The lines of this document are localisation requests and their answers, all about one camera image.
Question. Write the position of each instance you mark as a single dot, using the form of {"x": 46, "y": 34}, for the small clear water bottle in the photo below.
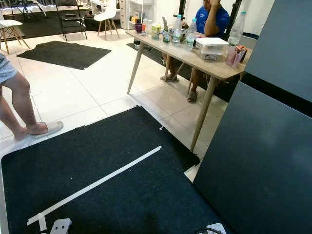
{"x": 191, "y": 36}
{"x": 177, "y": 31}

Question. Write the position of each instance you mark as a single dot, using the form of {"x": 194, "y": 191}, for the grey steel fridge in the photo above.
{"x": 258, "y": 161}

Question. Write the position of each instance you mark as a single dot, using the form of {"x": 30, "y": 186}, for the standing person in shorts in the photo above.
{"x": 22, "y": 97}

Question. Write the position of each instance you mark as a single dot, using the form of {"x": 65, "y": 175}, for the white shell chair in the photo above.
{"x": 106, "y": 14}
{"x": 9, "y": 27}

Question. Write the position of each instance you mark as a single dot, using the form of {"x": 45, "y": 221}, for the black chair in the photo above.
{"x": 70, "y": 19}

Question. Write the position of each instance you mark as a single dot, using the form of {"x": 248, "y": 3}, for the white tape strip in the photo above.
{"x": 102, "y": 181}

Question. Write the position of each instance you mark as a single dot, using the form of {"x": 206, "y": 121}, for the purple mug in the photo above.
{"x": 138, "y": 28}

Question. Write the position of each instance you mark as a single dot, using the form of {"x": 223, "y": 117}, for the white shelf unit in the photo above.
{"x": 129, "y": 12}

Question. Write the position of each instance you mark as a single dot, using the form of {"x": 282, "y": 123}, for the small bottle orange label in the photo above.
{"x": 144, "y": 27}

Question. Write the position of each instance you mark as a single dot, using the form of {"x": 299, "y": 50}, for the small pale bottle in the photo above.
{"x": 149, "y": 28}

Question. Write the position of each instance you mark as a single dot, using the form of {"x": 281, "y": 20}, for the yellow green noodle cup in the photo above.
{"x": 156, "y": 31}

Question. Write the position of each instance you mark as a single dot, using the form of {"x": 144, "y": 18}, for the green glass cup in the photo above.
{"x": 166, "y": 36}

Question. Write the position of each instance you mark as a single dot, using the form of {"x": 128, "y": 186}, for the steel pot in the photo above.
{"x": 184, "y": 34}

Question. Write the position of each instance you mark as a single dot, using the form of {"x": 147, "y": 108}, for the light wooden table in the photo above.
{"x": 204, "y": 66}

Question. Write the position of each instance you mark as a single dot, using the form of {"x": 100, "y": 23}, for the seated person blue shirt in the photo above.
{"x": 212, "y": 19}

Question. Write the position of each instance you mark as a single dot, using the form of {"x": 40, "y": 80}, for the large clear water bottle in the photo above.
{"x": 236, "y": 31}

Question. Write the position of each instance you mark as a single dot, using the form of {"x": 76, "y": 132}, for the dark blue bin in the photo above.
{"x": 249, "y": 35}

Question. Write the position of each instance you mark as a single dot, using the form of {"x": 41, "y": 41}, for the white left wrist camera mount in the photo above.
{"x": 61, "y": 226}

